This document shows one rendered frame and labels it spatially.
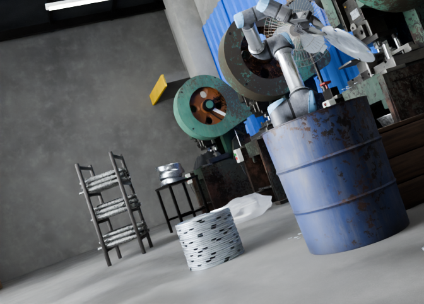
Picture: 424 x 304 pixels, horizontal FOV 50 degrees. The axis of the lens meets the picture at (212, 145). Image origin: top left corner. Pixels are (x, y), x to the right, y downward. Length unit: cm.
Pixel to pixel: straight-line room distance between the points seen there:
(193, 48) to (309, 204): 662
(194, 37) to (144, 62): 177
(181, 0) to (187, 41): 77
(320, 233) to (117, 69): 809
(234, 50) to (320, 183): 265
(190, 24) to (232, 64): 426
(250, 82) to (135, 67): 568
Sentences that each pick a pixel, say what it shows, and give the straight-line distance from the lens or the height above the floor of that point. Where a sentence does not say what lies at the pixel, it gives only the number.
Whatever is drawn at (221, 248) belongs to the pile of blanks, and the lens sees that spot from 220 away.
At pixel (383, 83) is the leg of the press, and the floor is 57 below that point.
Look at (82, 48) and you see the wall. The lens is 955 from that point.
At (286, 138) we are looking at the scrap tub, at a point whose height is 43.
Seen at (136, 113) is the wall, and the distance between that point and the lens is 921.
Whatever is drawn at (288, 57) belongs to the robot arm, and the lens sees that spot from 265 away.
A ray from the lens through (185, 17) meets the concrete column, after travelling 828.
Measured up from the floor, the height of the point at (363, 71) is 71.
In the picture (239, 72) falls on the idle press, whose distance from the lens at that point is 404.
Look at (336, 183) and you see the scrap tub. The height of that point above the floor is 23.
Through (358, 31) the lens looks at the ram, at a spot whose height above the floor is 95.
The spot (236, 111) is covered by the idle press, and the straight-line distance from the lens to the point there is 585.
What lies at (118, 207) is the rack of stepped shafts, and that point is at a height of 46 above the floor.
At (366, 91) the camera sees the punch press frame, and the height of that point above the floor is 58.
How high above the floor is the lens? 36
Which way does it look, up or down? 5 degrees up
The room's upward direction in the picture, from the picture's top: 20 degrees counter-clockwise
